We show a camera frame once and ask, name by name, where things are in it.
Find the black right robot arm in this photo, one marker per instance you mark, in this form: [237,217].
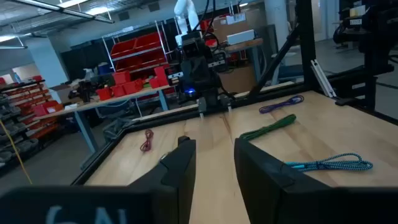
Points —
[196,71]

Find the brown cardboard box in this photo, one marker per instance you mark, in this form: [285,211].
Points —
[231,26]

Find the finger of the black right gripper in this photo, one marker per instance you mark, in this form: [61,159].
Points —
[228,102]
[201,105]

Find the black bench device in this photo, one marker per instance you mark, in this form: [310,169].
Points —
[85,90]

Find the shelf with red grey bins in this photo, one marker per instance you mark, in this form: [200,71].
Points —
[28,109]

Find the small wooden table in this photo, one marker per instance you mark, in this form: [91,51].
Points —
[245,45]

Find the wooden workbench with blue legs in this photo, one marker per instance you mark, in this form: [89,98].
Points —
[93,104]

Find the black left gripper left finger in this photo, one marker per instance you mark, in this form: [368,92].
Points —
[174,174]

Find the silver aluminium extrusion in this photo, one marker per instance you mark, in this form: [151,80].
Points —
[323,79]

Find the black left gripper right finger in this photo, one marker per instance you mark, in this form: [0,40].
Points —
[258,180]

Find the red plastic bin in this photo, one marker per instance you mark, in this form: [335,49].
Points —
[104,94]
[161,76]
[122,77]
[133,87]

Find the white flat box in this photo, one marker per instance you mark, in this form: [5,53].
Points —
[241,37]

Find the black neighbouring rig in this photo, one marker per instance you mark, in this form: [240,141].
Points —
[373,46]

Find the black aluminium rig frame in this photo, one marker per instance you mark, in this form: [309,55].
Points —
[306,46]

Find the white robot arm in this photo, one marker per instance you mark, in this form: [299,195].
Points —
[186,12]

